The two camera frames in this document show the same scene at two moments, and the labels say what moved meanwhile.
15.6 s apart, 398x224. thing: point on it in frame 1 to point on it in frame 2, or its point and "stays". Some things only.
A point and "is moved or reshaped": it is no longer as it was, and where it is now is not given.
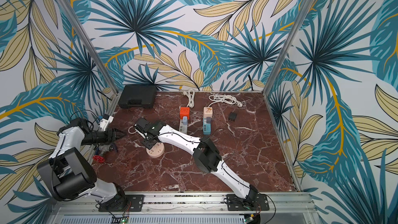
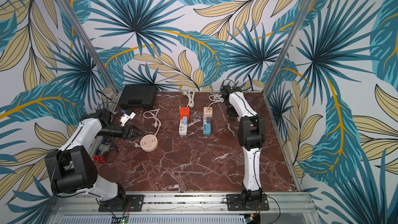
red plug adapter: [185, 111] stays
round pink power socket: [157, 151] is moved or reshaped
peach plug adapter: [208, 112] stays
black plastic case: [138, 96] stays
